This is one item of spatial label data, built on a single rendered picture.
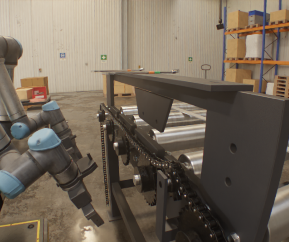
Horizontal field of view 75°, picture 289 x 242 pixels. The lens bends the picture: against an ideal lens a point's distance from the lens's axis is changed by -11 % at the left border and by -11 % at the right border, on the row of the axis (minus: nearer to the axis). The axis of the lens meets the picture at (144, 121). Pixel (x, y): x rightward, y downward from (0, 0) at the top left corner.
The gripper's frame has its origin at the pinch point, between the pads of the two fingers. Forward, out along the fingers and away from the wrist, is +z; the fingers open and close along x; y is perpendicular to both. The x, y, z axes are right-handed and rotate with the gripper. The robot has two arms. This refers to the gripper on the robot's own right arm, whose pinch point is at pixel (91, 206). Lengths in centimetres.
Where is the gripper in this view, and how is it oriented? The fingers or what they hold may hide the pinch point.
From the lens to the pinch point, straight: 75.1
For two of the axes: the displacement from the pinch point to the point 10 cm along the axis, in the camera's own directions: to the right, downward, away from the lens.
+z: 2.9, 8.0, 5.2
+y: -8.2, 4.9, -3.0
